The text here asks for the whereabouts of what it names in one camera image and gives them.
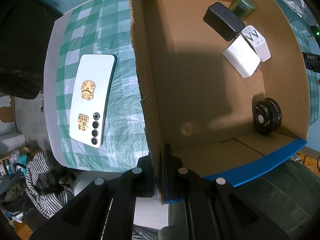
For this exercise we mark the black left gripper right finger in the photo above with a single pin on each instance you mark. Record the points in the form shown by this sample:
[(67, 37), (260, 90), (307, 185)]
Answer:
[(211, 209)]

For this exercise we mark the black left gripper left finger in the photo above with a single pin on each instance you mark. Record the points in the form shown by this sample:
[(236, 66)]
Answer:
[(104, 209)]

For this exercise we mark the black round camera lens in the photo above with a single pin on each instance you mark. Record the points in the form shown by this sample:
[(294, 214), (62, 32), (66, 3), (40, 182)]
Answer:
[(267, 116)]

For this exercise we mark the blue cardboard box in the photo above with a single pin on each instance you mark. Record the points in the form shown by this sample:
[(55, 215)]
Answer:
[(194, 100)]

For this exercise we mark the white charger with prongs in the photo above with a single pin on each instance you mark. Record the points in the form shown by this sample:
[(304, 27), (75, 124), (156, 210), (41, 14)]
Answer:
[(242, 57)]

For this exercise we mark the white square wall charger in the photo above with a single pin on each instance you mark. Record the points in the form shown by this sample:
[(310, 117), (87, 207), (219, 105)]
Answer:
[(257, 42)]

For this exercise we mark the grey Ugreen wall charger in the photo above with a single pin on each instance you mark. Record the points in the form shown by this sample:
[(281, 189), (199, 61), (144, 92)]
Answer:
[(223, 21)]

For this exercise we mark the green round metal tin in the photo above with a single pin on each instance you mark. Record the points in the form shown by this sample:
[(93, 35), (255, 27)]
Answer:
[(242, 8)]

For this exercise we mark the striped black white cloth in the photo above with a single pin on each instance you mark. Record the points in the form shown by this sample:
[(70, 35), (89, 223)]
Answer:
[(43, 186)]

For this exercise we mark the white smartphone with stickers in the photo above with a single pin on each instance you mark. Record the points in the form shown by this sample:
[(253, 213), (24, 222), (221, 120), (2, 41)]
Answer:
[(89, 99)]

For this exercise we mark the green checkered plastic tablecloth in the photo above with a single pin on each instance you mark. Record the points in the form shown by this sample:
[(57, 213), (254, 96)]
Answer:
[(102, 27)]

